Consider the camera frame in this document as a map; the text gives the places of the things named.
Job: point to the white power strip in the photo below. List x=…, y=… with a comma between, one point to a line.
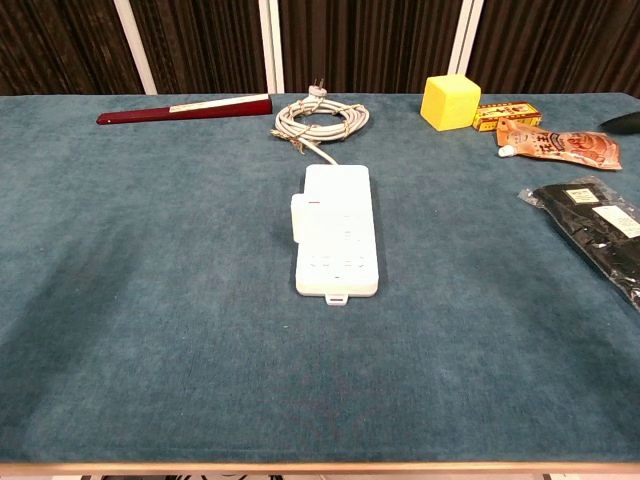
x=340, y=240

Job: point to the white plug adapter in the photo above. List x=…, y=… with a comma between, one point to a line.
x=302, y=220

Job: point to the dark red flat box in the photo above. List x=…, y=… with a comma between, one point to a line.
x=200, y=110

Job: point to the teal table cloth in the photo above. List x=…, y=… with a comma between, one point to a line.
x=150, y=300

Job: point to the yellow foam cube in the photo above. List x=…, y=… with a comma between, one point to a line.
x=450, y=105

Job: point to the dark slatted partition panel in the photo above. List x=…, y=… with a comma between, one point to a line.
x=60, y=45
x=200, y=45
x=370, y=45
x=560, y=45

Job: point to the yellow red small box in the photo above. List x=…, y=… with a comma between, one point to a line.
x=515, y=117

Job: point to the orange sauce pouch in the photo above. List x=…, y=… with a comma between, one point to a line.
x=565, y=147

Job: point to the black socks in plastic bag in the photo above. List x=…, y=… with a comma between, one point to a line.
x=600, y=225

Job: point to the white partition frame post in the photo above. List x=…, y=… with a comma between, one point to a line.
x=465, y=35
x=271, y=45
x=135, y=45

